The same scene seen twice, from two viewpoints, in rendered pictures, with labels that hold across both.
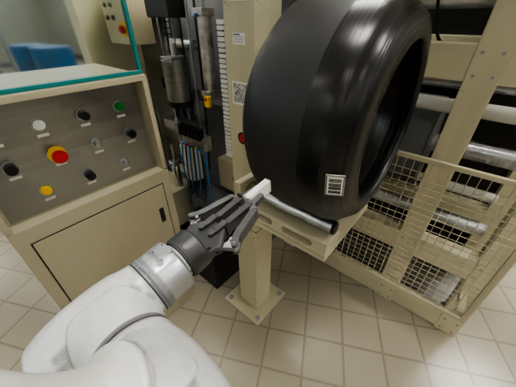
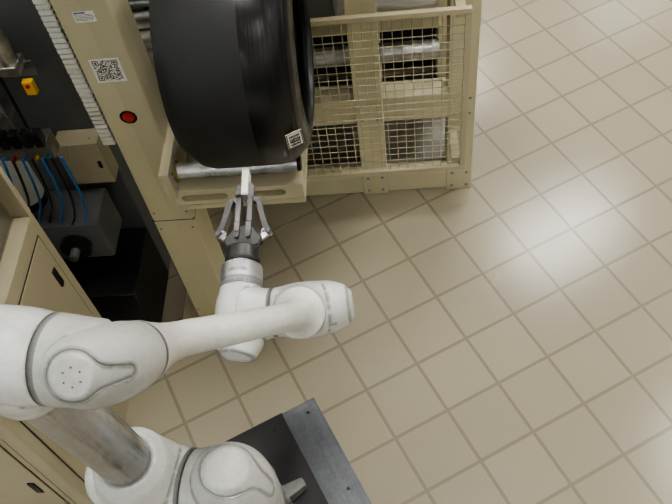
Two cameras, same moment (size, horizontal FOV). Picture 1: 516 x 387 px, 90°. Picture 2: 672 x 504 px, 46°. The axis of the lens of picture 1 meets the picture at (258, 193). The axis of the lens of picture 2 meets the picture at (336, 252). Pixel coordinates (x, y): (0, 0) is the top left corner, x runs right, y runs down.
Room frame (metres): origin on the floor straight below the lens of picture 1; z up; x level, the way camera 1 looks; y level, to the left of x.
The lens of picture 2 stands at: (-0.66, 0.48, 2.46)
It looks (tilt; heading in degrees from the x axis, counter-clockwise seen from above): 54 degrees down; 328
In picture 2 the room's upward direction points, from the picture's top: 10 degrees counter-clockwise
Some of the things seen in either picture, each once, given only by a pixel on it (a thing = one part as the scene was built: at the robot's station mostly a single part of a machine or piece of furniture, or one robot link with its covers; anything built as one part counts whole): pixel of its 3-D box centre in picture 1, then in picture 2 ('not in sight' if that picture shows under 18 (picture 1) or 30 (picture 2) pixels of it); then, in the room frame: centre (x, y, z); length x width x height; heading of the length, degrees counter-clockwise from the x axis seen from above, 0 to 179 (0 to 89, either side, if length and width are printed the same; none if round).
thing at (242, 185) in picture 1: (271, 173); (177, 134); (0.93, -0.06, 0.90); 0.40 x 0.03 x 0.10; 140
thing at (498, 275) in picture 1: (382, 221); (330, 106); (0.92, -0.58, 0.65); 0.90 x 0.02 x 0.70; 50
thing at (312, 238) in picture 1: (286, 220); (240, 182); (0.71, -0.10, 0.83); 0.36 x 0.09 x 0.06; 50
